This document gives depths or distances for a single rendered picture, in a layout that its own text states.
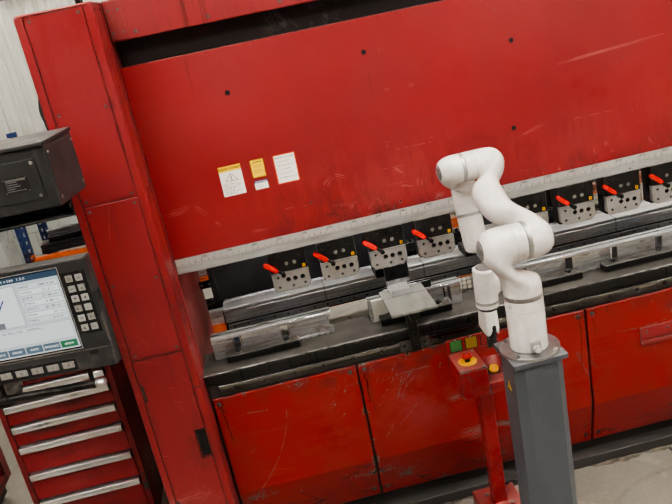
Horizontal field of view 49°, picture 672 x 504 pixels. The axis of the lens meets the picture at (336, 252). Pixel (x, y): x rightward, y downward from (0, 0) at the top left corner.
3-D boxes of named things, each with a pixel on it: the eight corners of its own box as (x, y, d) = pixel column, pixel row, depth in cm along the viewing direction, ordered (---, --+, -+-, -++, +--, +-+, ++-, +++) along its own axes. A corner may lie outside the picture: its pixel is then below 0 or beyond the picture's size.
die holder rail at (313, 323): (215, 360, 304) (210, 340, 301) (216, 354, 310) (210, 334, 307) (334, 332, 308) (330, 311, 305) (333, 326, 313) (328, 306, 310)
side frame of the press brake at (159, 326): (195, 586, 309) (11, 16, 235) (202, 469, 390) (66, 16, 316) (254, 571, 311) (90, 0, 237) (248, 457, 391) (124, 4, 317)
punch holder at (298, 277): (275, 293, 297) (266, 255, 292) (274, 286, 305) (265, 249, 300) (312, 285, 299) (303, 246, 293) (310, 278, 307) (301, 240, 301)
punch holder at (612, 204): (607, 215, 307) (604, 177, 302) (597, 210, 315) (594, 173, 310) (641, 207, 308) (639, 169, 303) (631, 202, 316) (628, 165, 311)
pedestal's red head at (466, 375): (464, 401, 280) (457, 358, 274) (451, 381, 295) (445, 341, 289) (514, 387, 282) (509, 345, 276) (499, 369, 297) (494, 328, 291)
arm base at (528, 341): (571, 353, 231) (565, 299, 225) (512, 368, 229) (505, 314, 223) (545, 329, 249) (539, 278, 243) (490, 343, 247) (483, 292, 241)
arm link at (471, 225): (494, 206, 275) (513, 286, 276) (453, 216, 274) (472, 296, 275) (502, 205, 266) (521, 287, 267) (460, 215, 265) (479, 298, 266)
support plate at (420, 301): (392, 318, 282) (391, 316, 282) (378, 294, 307) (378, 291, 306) (437, 307, 283) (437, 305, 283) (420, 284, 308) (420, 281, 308)
